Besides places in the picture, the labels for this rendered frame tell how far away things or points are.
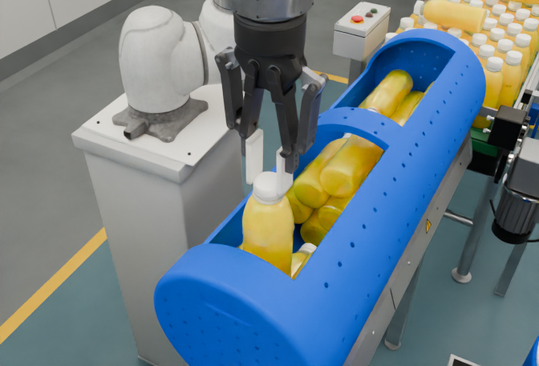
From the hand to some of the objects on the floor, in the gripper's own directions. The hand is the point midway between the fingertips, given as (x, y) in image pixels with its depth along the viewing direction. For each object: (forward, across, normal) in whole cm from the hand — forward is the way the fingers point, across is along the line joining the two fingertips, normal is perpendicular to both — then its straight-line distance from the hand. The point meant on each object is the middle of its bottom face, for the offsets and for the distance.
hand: (269, 163), depth 67 cm
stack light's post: (+136, +36, +122) cm, 186 cm away
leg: (+136, +7, +77) cm, 156 cm away
